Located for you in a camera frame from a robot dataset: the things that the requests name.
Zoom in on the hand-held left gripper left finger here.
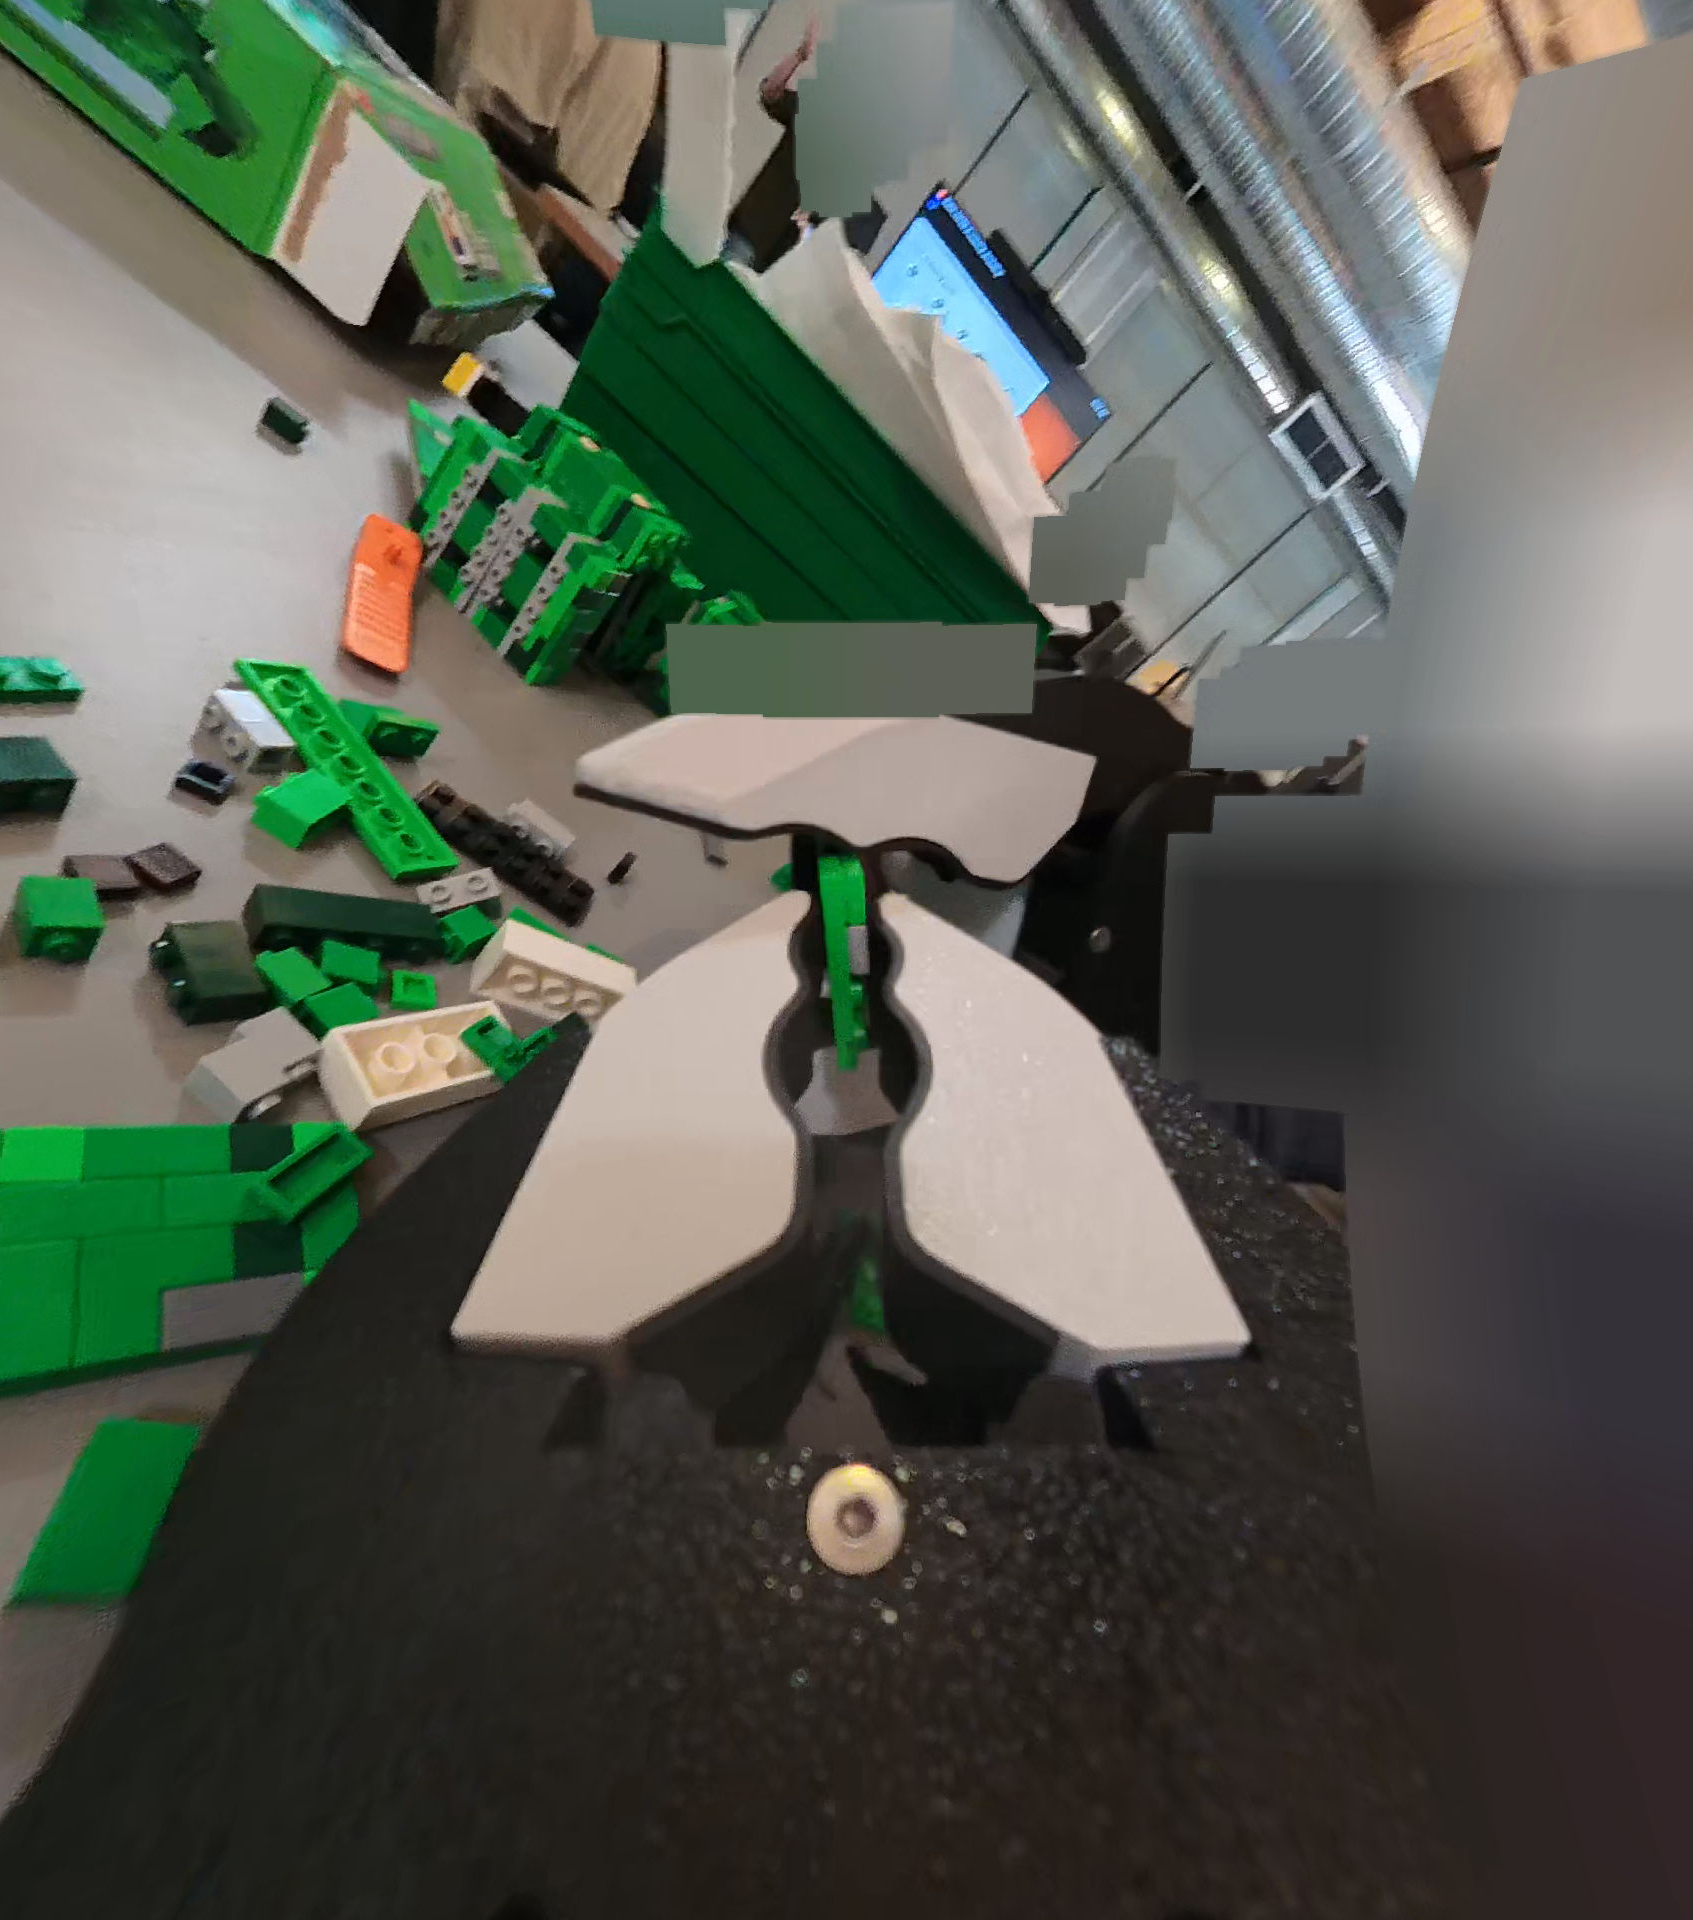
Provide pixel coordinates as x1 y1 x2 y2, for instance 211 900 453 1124
451 891 849 1428

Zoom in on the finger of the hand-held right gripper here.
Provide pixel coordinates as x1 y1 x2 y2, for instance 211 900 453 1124
573 713 1101 903

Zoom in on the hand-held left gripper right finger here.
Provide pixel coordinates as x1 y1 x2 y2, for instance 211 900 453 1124
853 891 1254 1434

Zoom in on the green plate assembly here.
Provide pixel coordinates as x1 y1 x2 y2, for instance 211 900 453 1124
798 846 896 1131

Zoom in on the white studded brick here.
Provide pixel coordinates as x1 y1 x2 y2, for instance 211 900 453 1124
319 1003 511 1131
469 918 638 1022

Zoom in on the black studded plate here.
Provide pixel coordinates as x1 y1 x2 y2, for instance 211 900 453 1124
411 781 596 925

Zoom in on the green plastic bin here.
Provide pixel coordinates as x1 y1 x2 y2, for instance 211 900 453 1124
561 195 1072 630

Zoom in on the long dark green brick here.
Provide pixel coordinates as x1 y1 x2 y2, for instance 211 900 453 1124
243 885 451 962

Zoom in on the green brick model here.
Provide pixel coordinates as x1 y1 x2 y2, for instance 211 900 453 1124
403 397 764 693

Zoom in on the crumpled white paper bag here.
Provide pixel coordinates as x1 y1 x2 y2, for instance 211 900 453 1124
757 225 1072 528

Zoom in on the green perforated plate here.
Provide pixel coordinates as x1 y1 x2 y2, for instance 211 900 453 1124
234 660 462 883

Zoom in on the lit computer monitor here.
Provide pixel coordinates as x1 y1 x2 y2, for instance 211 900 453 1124
869 183 1112 491

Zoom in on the green slope brick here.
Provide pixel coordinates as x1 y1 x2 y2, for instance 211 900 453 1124
250 769 353 850

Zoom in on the orange brick separator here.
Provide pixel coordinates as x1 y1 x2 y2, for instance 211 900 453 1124
341 515 423 679

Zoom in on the green mosaic tile plate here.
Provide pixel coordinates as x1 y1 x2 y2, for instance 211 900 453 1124
0 1116 375 1420

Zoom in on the green rectangular plate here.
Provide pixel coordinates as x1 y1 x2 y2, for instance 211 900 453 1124
7 1417 206 1611

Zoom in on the torn white paper strip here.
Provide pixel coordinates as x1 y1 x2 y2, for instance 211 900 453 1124
658 44 788 270

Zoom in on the green toy set box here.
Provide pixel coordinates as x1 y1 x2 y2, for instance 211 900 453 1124
0 0 555 351

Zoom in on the green frame piece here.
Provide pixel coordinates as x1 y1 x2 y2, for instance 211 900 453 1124
259 1124 375 1225

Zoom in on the large silver air duct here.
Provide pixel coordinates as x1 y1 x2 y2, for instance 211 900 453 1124
1101 0 1480 499

